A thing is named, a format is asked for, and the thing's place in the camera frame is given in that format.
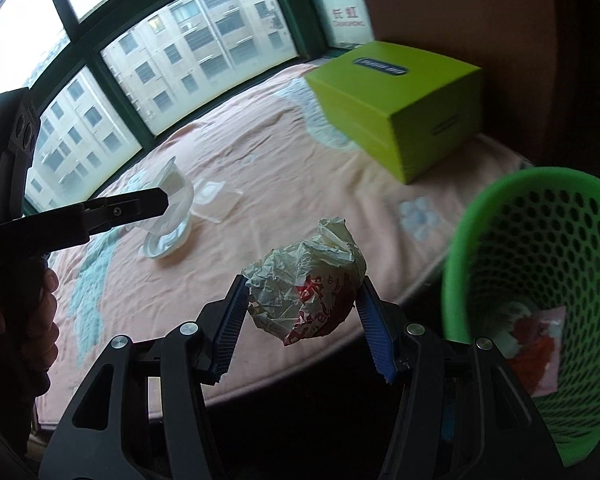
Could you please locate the green mesh plastic basket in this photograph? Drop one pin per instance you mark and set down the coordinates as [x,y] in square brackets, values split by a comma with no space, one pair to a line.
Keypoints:
[460,260]

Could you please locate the person's left hand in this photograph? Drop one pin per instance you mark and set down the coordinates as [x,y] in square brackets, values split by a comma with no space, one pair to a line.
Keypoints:
[47,320]

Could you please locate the pink printed blanket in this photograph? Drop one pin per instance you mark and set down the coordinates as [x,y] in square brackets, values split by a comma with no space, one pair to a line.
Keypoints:
[280,185]

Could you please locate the red snack wrapper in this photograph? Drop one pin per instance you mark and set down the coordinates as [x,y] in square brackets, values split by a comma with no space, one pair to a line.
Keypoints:
[530,350]

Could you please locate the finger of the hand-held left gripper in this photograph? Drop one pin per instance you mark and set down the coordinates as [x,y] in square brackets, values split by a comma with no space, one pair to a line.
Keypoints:
[130,207]

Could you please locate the lime green box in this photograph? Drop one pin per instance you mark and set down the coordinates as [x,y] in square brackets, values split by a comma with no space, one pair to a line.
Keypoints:
[430,110]

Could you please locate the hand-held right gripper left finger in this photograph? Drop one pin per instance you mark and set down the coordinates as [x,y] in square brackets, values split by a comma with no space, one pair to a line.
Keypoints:
[230,325]

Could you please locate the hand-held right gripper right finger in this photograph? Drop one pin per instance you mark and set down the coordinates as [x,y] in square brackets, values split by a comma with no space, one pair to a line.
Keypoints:
[375,330]

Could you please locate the green window frame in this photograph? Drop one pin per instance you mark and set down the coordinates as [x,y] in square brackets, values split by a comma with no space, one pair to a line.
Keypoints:
[282,5]

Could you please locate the clear square plastic tray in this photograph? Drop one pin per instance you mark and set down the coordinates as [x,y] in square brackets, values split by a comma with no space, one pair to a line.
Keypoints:
[215,200]

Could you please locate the clear plastic cup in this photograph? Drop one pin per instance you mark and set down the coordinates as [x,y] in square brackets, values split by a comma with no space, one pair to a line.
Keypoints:
[180,195]

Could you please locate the paper wrapper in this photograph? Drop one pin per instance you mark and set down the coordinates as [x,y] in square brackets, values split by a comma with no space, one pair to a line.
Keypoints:
[305,290]

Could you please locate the pink snack wrapper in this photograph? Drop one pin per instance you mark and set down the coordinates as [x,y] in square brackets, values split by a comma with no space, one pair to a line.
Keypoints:
[555,322]

